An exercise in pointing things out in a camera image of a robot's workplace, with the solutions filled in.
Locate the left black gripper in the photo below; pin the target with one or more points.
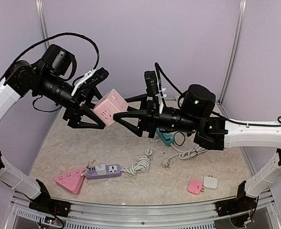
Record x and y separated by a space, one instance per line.
74 112

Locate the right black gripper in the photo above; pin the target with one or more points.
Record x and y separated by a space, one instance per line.
148 119

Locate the pink cube socket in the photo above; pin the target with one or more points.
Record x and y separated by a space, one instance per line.
108 105

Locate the teal power strip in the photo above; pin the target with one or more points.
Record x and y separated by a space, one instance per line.
167 138

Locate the small white charger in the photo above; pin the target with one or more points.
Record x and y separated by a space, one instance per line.
101 169

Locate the purple power strip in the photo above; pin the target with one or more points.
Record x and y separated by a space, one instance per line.
112 171

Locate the white square charger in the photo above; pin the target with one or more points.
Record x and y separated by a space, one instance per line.
210 182

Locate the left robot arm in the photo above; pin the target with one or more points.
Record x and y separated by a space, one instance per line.
45 78

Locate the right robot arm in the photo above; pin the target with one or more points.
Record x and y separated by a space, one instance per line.
211 130

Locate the white round plug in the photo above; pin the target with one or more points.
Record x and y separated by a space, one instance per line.
148 152

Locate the pink square plug adapter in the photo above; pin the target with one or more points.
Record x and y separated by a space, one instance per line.
195 187

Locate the pink triangular power strip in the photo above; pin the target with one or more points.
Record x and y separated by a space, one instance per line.
71 181

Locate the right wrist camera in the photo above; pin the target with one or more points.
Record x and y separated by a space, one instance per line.
155 90

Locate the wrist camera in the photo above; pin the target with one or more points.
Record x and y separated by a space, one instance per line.
91 79
155 90

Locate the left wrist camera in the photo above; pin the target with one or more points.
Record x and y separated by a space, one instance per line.
91 79

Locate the right aluminium corner post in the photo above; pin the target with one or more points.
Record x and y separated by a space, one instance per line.
234 50

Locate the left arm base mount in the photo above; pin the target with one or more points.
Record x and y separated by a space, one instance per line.
51 206

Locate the aluminium front rail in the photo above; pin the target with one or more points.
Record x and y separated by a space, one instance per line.
197 215

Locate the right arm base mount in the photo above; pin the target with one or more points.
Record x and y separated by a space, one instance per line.
235 205

